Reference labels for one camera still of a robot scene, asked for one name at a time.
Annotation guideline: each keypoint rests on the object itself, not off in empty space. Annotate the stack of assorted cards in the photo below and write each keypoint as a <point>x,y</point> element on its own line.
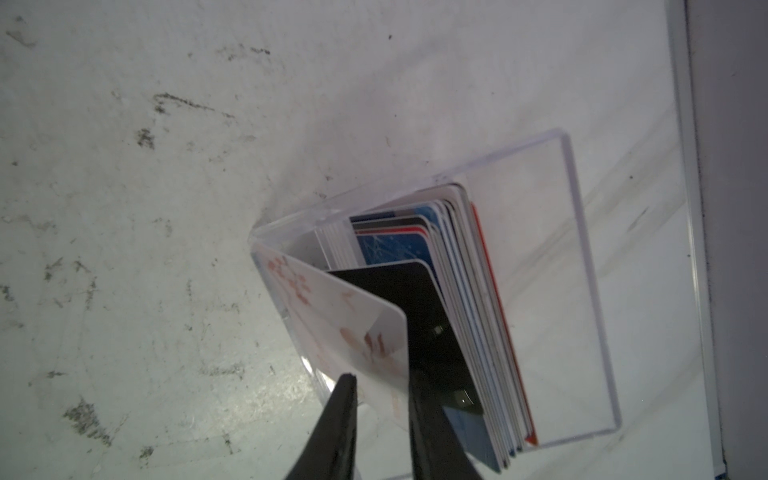
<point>439,226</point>

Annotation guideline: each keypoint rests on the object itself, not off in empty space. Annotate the white floral credit card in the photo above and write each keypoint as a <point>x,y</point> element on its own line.
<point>342,328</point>

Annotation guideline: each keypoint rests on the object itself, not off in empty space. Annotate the black credit card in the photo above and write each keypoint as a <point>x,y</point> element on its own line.
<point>433,348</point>

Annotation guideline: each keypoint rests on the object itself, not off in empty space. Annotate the clear acrylic card box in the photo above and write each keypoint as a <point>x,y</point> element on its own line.
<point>529,207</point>

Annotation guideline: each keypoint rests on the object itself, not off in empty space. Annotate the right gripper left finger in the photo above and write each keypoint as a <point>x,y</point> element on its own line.
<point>331,448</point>

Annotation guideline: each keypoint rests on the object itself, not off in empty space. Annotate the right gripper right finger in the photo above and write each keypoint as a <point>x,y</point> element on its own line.
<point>436,452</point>

